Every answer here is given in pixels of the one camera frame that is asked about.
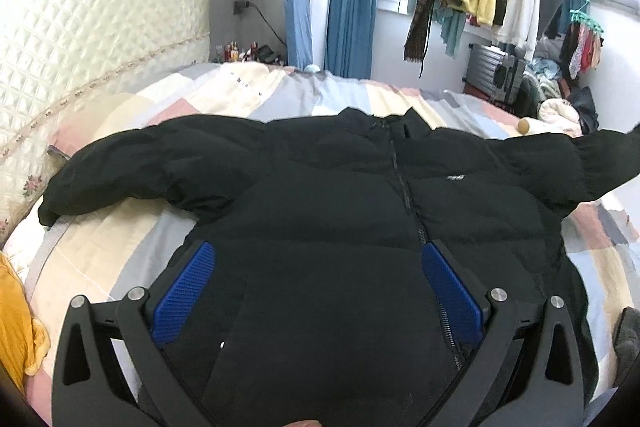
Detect black puffer jacket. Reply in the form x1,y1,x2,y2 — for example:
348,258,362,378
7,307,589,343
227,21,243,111
38,108,639,426

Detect white hanging hoodie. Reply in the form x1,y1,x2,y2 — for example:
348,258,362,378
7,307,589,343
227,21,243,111
492,0,540,61

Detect pink pillow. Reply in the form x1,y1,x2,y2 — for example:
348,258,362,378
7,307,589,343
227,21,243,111
49,93,168,157

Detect grey cloth at bed edge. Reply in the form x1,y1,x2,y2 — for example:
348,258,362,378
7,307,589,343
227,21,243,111
613,307,640,387

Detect cream plush pile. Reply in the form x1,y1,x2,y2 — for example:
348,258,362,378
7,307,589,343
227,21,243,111
538,98,582,138

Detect patchwork bed quilt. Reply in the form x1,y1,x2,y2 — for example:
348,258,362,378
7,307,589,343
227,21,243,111
4,64,639,398

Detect teal sock hanger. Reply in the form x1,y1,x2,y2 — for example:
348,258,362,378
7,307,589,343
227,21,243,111
568,0,604,36

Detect teal hanging garment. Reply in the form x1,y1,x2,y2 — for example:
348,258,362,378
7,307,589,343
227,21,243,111
404,0,466,62

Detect white cylindrical bottle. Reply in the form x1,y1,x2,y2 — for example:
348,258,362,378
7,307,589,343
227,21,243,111
516,118,546,135

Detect blue curtain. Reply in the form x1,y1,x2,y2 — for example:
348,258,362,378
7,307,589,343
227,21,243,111
324,0,376,79

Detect grey suitcase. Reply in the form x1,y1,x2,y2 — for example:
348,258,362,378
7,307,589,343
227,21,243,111
463,43,526,106

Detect black wall plug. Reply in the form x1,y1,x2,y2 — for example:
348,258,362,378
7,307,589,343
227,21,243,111
233,0,250,15

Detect cosmetics bottles on nightstand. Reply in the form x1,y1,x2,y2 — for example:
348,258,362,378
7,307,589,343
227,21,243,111
213,41,286,66

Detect cream quilted headboard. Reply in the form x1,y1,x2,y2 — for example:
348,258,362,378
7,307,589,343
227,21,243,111
1,0,209,239

